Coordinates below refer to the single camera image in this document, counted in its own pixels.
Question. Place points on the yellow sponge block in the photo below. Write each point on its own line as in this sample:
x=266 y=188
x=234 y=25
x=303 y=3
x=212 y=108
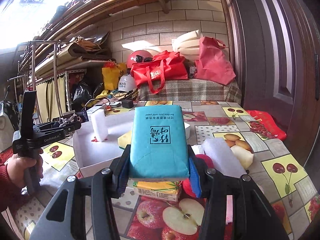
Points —
x=125 y=140

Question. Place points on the metal storage rack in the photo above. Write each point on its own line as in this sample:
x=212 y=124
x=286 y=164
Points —
x=64 y=74

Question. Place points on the yellow tissue pack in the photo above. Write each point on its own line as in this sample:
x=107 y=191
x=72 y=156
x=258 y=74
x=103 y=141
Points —
x=163 y=190

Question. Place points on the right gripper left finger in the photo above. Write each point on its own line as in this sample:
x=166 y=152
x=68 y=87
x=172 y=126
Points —
x=108 y=183

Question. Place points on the white sock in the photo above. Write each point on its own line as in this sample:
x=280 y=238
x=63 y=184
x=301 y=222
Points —
x=197 y=149

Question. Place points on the fruit pattern tablecloth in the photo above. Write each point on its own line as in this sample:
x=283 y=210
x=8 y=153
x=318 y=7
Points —
x=284 y=181

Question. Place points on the plaid covered bench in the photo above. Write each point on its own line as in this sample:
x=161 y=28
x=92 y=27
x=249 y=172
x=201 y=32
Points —
x=192 y=90

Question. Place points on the white foam block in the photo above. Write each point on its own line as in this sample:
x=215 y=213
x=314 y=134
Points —
x=99 y=124

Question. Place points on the black white striped cloth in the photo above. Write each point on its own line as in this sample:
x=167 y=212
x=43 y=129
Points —
x=68 y=119

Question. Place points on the brown wooden door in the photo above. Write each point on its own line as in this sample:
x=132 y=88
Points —
x=274 y=46

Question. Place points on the red plush toy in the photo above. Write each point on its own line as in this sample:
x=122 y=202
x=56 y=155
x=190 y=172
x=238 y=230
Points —
x=197 y=185

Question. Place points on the red helmet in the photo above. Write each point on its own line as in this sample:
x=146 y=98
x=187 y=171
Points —
x=139 y=56

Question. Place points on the white helmet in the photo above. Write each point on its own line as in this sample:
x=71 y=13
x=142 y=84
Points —
x=126 y=83

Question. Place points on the yellow plastic bag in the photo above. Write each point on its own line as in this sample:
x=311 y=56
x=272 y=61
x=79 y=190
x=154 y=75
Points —
x=112 y=72

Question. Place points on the red tote bag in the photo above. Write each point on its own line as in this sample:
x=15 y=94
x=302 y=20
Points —
x=164 y=66

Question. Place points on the white bubble foam sheet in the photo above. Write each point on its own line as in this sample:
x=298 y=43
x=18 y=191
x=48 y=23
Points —
x=223 y=158

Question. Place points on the pinkish red paper bag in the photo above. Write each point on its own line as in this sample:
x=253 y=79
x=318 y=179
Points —
x=212 y=64

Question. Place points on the red sleeve left forearm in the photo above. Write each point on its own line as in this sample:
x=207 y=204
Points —
x=9 y=192

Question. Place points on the black charger adapter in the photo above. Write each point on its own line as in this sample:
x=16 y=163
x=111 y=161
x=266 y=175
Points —
x=127 y=103

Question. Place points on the teal tissue pack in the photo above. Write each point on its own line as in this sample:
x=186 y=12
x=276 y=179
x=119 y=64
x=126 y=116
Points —
x=159 y=150

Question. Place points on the red plastic bag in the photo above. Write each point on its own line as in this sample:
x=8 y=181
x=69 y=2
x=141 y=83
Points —
x=264 y=126

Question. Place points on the pale yellow sponge piece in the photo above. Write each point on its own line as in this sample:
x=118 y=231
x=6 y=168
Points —
x=244 y=156

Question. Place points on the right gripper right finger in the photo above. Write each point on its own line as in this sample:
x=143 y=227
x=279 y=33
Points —
x=212 y=185

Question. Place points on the white small box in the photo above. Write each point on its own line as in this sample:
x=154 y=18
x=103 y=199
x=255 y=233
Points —
x=93 y=109

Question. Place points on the left hand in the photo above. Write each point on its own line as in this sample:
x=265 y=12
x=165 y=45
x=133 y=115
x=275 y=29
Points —
x=17 y=165

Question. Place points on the cream foam cushions stack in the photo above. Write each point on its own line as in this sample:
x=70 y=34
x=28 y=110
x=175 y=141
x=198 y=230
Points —
x=188 y=45

